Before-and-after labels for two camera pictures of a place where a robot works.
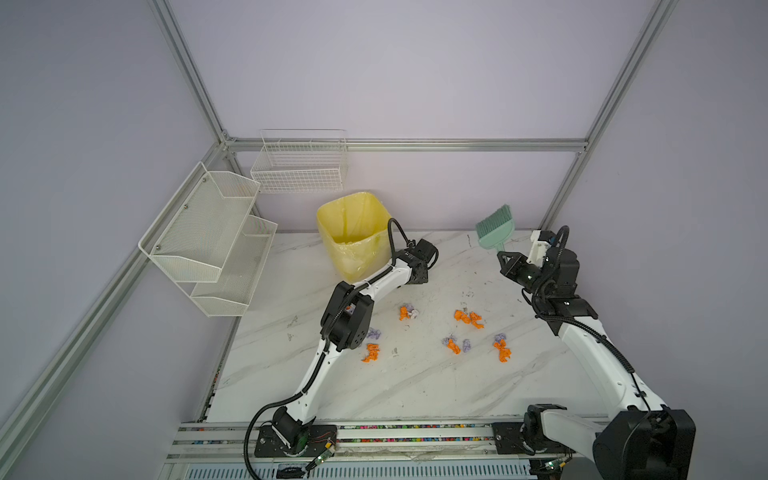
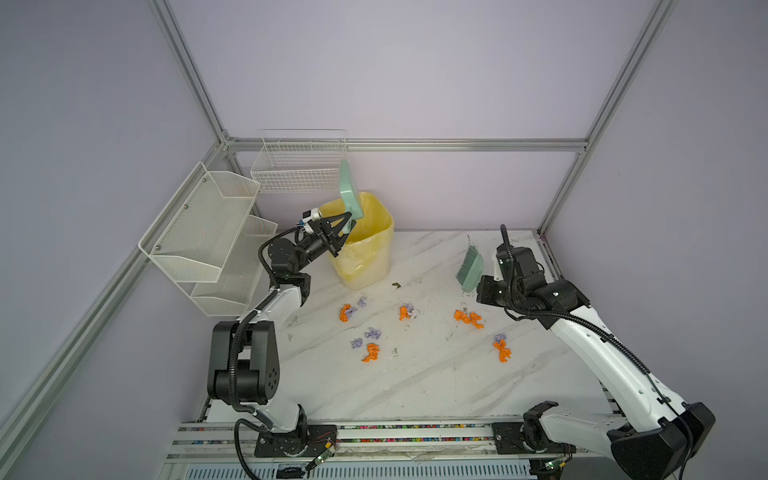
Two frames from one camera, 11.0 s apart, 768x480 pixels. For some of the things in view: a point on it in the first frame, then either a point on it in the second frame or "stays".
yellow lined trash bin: [355, 229] stays
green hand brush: [496, 229] → [470, 270]
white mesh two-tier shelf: [210, 244] stays
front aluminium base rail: [213, 450] stays
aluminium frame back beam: [405, 144] stays
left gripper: [423, 278] → [330, 240]
